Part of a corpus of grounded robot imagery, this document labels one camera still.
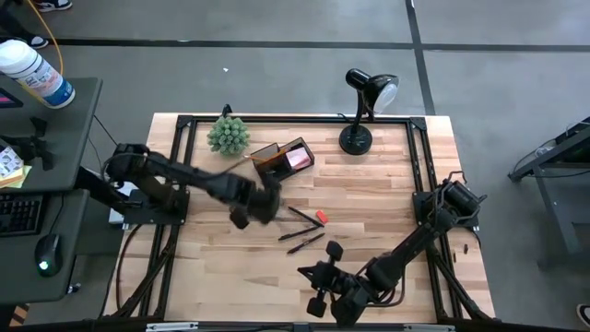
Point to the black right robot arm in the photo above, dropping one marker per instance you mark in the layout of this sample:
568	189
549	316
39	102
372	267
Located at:
415	240

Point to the pink sticky note pad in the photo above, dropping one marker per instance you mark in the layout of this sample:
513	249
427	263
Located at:
298	158

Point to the black mesh desk organizer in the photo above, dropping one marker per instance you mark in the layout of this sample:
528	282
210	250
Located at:
272	168

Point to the black monitor stand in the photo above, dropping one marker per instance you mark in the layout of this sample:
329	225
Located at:
34	147

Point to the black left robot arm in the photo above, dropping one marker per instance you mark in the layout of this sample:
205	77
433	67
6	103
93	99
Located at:
161	168

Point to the red eraser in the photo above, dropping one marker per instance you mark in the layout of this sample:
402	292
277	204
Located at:
322	216

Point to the green artificial potted plant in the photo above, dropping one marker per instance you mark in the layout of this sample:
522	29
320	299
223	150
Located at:
228	136

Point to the black keyboard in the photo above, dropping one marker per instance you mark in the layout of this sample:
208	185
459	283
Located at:
18	214

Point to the black pen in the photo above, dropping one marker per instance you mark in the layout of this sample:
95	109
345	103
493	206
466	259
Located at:
306	243
305	216
298	233

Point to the black aluminium table frame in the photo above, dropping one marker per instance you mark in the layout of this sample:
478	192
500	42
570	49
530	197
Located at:
276	119

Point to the yellow sticky note stack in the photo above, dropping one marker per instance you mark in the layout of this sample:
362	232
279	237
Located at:
20	177

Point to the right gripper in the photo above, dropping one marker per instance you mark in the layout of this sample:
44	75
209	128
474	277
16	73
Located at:
338	286

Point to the black computer mouse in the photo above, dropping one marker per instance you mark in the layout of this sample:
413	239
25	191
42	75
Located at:
48	251

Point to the white wipes canister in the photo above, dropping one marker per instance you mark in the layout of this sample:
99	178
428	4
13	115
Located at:
32	69

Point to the side desk monitor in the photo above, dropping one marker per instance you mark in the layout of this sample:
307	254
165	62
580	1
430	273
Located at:
7	99

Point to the white power box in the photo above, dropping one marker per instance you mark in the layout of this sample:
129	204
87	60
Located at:
115	216

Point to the silver frame bracket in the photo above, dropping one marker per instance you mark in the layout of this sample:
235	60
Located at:
170	327
428	328

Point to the black desk lamp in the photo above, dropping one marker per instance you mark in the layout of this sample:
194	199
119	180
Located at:
356	140

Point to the yellow black hazard tape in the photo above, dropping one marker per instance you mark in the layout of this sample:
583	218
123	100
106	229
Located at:
19	316

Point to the black side desk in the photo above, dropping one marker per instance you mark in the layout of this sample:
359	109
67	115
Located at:
69	129

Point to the black metal table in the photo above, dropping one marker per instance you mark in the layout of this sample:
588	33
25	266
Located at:
553	184

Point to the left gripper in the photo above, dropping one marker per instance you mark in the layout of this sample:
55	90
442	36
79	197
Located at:
263	205

